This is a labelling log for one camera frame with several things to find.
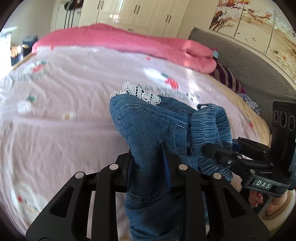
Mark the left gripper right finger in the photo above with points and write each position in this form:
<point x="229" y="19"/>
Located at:
<point x="211" y="209"/>

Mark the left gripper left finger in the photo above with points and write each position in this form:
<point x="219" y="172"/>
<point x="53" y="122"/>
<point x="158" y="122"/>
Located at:
<point x="85" y="207"/>

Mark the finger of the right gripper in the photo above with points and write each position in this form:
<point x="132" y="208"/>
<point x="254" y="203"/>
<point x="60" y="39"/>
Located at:
<point x="251" y="149"/>
<point x="221" y="155"/>

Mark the blue denim lace-trimmed pants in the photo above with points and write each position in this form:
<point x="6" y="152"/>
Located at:
<point x="152" y="126"/>

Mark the right hand red nails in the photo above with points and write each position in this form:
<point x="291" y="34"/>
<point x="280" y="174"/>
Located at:
<point x="274" y="208"/>

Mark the grey quilted headboard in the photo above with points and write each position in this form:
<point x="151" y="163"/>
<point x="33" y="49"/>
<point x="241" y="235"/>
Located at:
<point x="262" y="83"/>

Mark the striped purple pillow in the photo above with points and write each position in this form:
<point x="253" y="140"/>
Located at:
<point x="225" y="76"/>

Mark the pink strawberry print bedsheet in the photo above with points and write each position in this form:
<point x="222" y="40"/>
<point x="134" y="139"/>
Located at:
<point x="55" y="118"/>

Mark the pink rolled quilt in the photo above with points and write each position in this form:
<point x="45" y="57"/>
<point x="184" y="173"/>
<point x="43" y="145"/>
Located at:
<point x="186" y="53"/>

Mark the cream wardrobe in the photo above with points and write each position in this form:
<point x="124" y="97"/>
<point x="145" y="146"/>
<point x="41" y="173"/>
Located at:
<point x="159" y="18"/>

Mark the blue storage bin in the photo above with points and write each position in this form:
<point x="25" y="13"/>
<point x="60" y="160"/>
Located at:
<point x="29" y="41"/>

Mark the hanging bags on door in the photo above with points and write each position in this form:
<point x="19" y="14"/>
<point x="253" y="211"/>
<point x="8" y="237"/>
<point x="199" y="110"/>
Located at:
<point x="73" y="13"/>

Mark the floral wall painting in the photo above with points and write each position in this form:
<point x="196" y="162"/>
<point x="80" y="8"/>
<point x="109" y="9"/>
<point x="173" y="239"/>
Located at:
<point x="262" y="26"/>

